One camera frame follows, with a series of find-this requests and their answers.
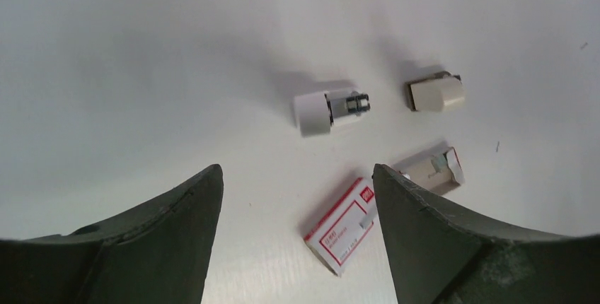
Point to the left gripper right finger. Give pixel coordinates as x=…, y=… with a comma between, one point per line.
x=441, y=252

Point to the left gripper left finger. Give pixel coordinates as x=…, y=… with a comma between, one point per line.
x=155, y=252

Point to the red white staple box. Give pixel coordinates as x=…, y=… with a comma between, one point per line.
x=341, y=230

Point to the beige mini stapler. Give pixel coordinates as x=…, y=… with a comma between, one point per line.
x=318, y=113

